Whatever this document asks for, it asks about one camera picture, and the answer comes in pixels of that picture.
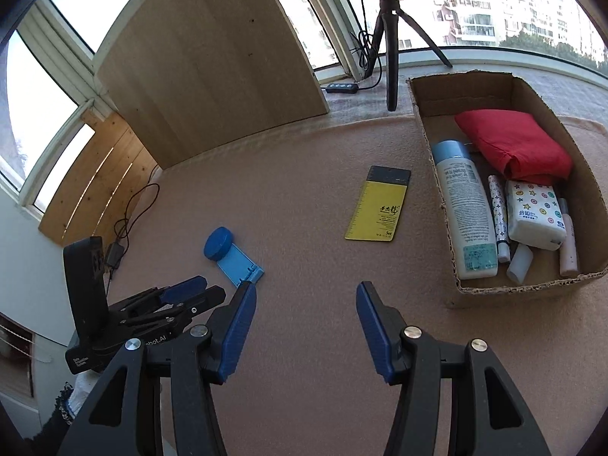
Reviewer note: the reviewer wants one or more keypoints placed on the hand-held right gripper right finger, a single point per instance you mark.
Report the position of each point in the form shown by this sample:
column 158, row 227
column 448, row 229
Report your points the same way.
column 373, row 332

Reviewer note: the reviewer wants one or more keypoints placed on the person's left forearm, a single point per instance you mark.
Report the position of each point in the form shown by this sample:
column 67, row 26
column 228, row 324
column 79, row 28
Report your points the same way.
column 52, row 418

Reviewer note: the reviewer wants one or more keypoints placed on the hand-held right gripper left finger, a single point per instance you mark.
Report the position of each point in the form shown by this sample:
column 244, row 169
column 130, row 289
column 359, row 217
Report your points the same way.
column 240, row 327

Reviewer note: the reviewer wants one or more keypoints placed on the black power strip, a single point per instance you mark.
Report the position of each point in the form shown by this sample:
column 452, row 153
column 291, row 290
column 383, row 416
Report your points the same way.
column 340, row 87

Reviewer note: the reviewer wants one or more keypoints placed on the person's left hand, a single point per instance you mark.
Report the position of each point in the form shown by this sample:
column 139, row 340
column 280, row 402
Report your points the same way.
column 88, row 387

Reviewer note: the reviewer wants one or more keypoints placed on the small white bottle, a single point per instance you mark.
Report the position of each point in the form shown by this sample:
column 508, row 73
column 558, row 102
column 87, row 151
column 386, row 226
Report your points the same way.
column 519, row 263

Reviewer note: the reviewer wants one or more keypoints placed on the red cloth pouch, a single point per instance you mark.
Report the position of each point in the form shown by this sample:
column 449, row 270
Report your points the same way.
column 517, row 145

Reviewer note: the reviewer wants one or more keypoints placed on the small pale pink tube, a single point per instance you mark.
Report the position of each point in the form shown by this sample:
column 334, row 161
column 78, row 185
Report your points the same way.
column 568, row 247

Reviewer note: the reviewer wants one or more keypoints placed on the yellow and black notepad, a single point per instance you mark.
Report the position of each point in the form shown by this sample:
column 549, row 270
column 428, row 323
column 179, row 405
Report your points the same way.
column 380, row 204

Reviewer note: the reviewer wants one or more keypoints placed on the white patterned tissue pack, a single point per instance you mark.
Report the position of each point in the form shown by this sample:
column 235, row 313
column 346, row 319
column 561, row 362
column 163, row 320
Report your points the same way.
column 534, row 216

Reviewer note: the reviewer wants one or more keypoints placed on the black tripod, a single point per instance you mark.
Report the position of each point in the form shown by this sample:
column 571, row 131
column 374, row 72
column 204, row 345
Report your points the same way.
column 392, row 57

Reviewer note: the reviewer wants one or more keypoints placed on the white bottle with blue cap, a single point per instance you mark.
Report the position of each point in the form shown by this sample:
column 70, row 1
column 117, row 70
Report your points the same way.
column 465, row 209

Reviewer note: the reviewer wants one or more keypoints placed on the blue phone stand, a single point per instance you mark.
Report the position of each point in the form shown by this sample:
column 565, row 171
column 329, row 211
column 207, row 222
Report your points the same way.
column 232, row 259

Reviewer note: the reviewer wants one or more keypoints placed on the patterned lighter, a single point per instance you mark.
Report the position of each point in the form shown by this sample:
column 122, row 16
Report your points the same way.
column 498, row 213

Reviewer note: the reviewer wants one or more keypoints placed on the slatted wooden panel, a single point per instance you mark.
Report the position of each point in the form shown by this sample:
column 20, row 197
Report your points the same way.
column 95, row 175

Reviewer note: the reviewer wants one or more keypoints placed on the light wooden board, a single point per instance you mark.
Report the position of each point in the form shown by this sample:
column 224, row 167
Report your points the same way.
column 204, row 66

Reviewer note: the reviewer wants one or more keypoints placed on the cardboard box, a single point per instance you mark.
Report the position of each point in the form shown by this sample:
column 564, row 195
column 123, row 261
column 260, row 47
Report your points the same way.
column 589, row 171

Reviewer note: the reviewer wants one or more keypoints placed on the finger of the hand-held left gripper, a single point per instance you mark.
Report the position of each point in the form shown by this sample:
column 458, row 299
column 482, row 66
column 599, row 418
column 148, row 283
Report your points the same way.
column 187, row 287
column 199, row 301

